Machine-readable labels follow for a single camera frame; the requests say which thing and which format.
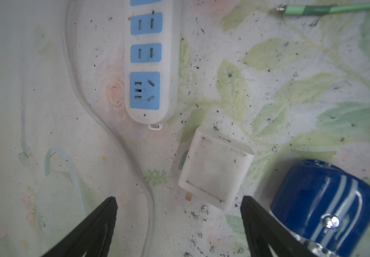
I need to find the white usb power adapter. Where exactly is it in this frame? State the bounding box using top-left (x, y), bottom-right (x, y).
top-left (178, 126), bottom-right (255, 212)

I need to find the blue electric shaver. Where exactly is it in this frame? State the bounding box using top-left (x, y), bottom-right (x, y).
top-left (270, 160), bottom-right (370, 257)

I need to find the white blue power strip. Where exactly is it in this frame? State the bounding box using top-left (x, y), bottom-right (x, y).
top-left (125, 0), bottom-right (182, 131)

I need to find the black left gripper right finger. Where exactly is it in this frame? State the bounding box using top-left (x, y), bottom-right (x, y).
top-left (240, 196), bottom-right (314, 257)

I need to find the white power strip cord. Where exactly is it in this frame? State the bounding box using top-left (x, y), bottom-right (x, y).
top-left (63, 0), bottom-right (156, 257)

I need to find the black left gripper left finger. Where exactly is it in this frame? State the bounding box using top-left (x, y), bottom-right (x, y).
top-left (44, 197), bottom-right (118, 257)

